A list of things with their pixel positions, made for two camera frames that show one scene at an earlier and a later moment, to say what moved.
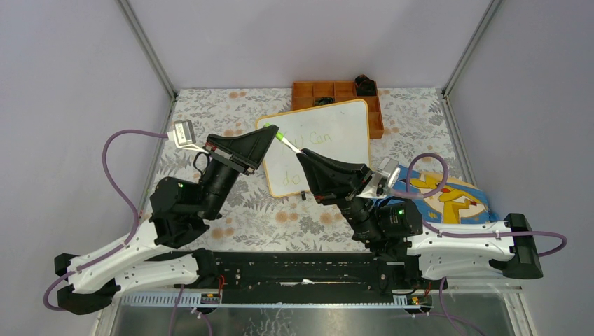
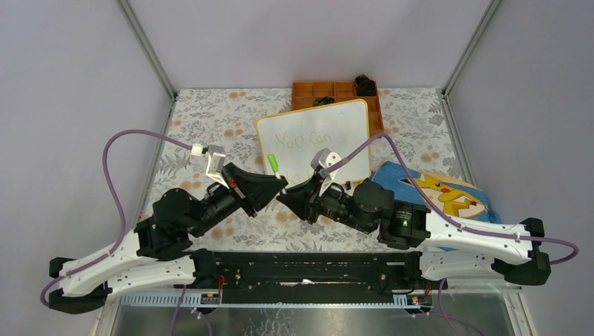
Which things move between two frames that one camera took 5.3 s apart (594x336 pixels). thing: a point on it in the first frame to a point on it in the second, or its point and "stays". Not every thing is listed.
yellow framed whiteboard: [340, 131] stays
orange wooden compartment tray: [305, 93] stays
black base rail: [310, 271] stays
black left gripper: [247, 151] to [253, 192]
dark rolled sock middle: [320, 101] stays
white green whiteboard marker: [280, 136] to [273, 162]
